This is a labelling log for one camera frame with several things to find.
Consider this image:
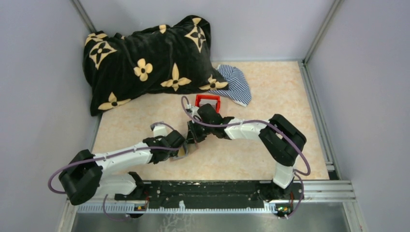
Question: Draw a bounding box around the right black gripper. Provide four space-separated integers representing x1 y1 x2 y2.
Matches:
185 118 214 145

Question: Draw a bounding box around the red plastic bin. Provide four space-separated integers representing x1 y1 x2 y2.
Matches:
195 94 221 113

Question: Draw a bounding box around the pink leather card holder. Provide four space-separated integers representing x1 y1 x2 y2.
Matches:
170 142 199 161

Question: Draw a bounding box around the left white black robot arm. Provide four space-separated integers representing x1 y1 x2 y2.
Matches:
59 124 186 205

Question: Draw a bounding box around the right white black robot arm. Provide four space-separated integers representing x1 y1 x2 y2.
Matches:
183 104 307 199

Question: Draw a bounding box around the grey card in bin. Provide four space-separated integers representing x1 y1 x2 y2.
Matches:
199 99 218 107

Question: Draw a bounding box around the blue white striped cloth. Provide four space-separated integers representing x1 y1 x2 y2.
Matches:
208 64 252 107

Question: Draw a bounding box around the black floral plush blanket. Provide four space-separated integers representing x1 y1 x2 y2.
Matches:
83 15 229 116

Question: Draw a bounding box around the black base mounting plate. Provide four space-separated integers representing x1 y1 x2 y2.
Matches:
114 180 302 209

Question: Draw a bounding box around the white cable duct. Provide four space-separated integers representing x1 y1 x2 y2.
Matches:
77 201 277 214

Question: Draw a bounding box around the aluminium frame rail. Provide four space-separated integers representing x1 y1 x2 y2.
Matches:
66 180 356 203

